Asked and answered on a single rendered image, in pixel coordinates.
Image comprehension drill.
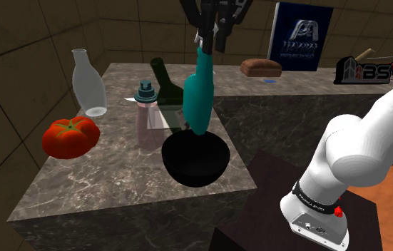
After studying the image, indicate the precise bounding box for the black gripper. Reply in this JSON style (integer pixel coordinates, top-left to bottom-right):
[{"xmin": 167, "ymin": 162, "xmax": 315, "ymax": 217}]
[{"xmin": 180, "ymin": 0, "xmax": 254, "ymax": 56}]

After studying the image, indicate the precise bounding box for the brown bread loaf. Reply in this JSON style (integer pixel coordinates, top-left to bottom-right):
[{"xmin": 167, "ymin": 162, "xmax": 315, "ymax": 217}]
[{"xmin": 240, "ymin": 58, "xmax": 284, "ymax": 78}]

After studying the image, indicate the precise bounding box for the dark green wine bottle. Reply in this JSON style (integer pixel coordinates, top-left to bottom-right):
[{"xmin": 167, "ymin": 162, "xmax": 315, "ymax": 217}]
[{"xmin": 149, "ymin": 57, "xmax": 192, "ymax": 135}]

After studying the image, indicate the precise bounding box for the blue book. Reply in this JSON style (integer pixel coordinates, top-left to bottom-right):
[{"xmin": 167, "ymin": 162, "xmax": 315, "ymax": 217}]
[{"xmin": 267, "ymin": 1, "xmax": 335, "ymax": 73}]

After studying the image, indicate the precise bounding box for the pink spray bottle teal cap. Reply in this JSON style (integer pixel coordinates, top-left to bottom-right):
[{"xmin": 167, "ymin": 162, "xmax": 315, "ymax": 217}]
[{"xmin": 133, "ymin": 79, "xmax": 166, "ymax": 151}]

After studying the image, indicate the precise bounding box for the black bowl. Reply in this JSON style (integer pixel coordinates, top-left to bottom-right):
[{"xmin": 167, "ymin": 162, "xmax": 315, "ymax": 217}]
[{"xmin": 161, "ymin": 130, "xmax": 231, "ymax": 188}]

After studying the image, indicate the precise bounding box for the clear glass bottle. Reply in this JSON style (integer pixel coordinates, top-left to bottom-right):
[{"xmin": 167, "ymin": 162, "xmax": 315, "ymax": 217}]
[{"xmin": 71, "ymin": 48, "xmax": 108, "ymax": 118}]

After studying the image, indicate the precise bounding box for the black lettered sign figure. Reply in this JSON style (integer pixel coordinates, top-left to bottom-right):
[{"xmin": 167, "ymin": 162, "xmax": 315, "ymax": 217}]
[{"xmin": 333, "ymin": 56, "xmax": 393, "ymax": 86}]

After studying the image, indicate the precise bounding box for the red tomato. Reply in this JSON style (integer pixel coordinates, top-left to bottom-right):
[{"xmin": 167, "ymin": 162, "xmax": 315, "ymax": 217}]
[{"xmin": 41, "ymin": 116, "xmax": 101, "ymax": 160}]

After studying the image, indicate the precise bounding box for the dark robot stand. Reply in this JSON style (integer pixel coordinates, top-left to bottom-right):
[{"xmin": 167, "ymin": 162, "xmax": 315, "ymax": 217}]
[{"xmin": 209, "ymin": 149, "xmax": 384, "ymax": 251}]

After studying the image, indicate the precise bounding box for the beige wooden handle tool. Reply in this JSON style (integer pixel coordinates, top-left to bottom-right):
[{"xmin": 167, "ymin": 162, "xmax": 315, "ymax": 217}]
[{"xmin": 354, "ymin": 48, "xmax": 375, "ymax": 63}]

